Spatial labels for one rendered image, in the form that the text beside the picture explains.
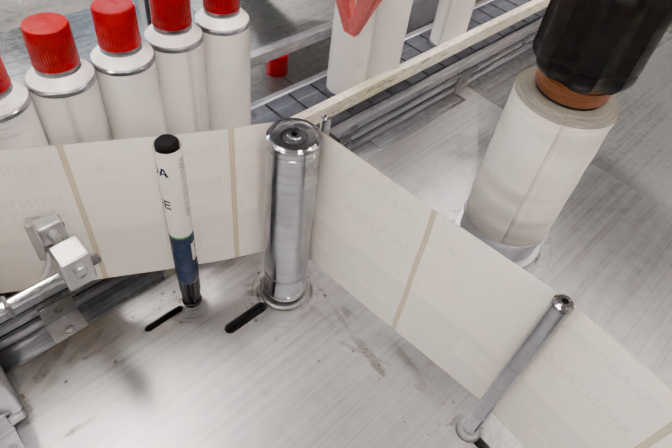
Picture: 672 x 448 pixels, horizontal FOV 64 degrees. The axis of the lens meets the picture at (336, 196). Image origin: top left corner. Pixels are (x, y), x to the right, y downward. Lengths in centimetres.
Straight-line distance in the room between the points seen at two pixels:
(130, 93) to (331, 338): 27
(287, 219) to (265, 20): 62
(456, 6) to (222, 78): 40
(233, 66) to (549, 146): 30
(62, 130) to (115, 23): 10
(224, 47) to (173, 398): 31
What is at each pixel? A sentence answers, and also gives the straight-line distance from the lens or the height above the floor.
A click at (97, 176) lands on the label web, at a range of 40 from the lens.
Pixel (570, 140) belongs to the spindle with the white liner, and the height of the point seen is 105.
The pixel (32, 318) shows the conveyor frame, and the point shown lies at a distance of 57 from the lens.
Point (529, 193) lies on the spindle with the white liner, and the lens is 49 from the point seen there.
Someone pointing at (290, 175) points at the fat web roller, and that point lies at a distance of 36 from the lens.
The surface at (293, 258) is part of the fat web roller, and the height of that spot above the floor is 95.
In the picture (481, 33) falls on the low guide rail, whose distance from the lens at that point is 87.
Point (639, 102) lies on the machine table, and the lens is 101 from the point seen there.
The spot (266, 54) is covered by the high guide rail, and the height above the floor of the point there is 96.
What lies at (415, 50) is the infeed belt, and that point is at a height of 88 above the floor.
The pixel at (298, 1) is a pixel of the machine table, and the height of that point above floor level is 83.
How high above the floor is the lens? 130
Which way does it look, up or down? 46 degrees down
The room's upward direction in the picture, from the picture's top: 9 degrees clockwise
